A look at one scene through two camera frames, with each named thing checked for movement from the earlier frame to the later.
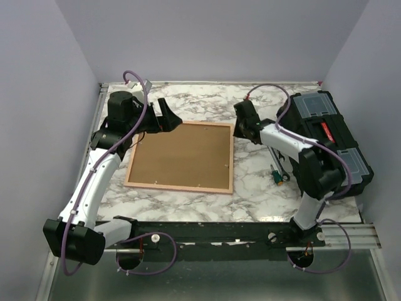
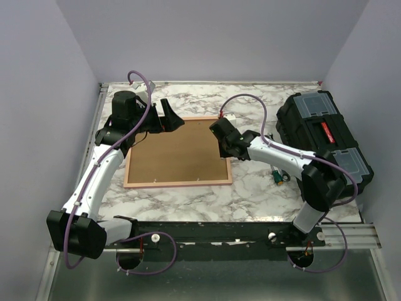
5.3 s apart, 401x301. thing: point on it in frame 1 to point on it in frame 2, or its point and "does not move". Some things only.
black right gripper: (235, 132) to (222, 153)
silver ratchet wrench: (284, 176) does not move
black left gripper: (166, 122) does not move
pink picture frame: (192, 156) does not move
